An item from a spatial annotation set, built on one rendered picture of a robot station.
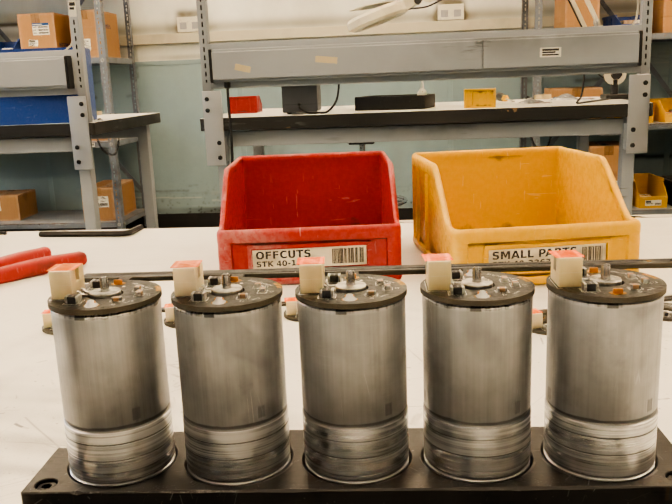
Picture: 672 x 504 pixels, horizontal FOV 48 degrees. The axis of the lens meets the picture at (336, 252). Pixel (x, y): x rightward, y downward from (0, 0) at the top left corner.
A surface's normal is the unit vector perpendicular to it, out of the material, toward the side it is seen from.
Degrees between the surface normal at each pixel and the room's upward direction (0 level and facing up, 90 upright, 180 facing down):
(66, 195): 90
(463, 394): 90
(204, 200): 90
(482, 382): 90
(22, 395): 0
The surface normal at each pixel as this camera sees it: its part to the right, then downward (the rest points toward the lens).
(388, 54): -0.08, 0.22
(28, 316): -0.04, -0.97
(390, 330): 0.64, 0.14
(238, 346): 0.25, 0.21
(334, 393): -0.34, 0.22
